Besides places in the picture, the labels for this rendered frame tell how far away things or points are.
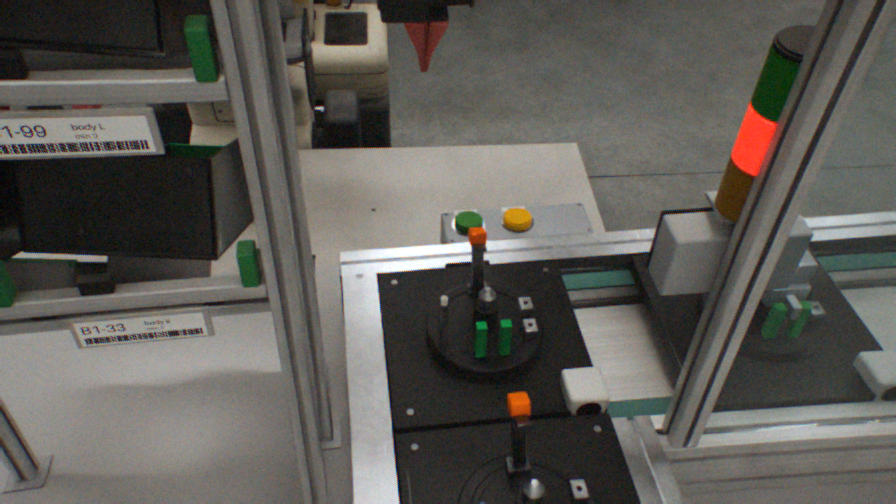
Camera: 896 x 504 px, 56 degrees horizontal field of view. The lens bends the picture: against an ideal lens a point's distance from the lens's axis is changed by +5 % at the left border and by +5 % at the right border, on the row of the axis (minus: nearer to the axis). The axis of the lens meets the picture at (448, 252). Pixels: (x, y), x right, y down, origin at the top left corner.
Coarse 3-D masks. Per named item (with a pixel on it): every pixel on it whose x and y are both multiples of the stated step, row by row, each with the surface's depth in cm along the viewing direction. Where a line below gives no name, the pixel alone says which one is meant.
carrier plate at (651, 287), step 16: (640, 256) 108; (640, 272) 105; (640, 288) 105; (656, 288) 103; (656, 304) 101; (672, 304) 101; (688, 304) 102; (656, 320) 100; (672, 320) 99; (688, 320) 100; (672, 336) 98; (688, 336) 98; (672, 352) 96
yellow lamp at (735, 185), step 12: (732, 168) 67; (732, 180) 67; (744, 180) 66; (720, 192) 69; (732, 192) 67; (744, 192) 67; (720, 204) 69; (732, 204) 68; (744, 204) 67; (732, 216) 69
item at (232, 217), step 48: (192, 144) 83; (48, 192) 56; (96, 192) 56; (144, 192) 56; (192, 192) 56; (240, 192) 63; (48, 240) 57; (96, 240) 57; (144, 240) 57; (192, 240) 57
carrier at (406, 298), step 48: (384, 288) 102; (432, 288) 102; (480, 288) 98; (528, 288) 103; (384, 336) 96; (432, 336) 94; (480, 336) 89; (528, 336) 93; (576, 336) 97; (432, 384) 91; (480, 384) 91; (528, 384) 92; (576, 384) 89
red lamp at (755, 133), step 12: (744, 120) 65; (756, 120) 63; (744, 132) 64; (756, 132) 63; (768, 132) 62; (744, 144) 65; (756, 144) 64; (732, 156) 67; (744, 156) 65; (756, 156) 64; (744, 168) 65; (756, 168) 65
